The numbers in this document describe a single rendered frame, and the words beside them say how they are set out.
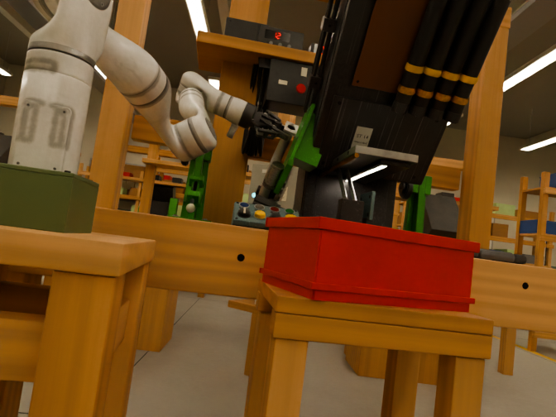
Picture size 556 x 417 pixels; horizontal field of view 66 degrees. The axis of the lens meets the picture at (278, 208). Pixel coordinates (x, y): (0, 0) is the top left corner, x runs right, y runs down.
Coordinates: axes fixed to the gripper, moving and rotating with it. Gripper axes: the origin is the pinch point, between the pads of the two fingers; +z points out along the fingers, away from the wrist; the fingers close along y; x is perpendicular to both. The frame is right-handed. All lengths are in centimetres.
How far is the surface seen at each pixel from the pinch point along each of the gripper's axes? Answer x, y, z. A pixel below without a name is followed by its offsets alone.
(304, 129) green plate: -9.1, -9.5, 3.8
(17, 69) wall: 646, 838, -651
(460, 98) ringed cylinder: -33.6, -6.6, 35.8
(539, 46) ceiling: 45, 657, 350
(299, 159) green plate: -2.7, -14.4, 5.9
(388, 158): -19.1, -23.6, 23.6
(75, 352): -17, -92, -16
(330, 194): 10.2, -5.4, 20.8
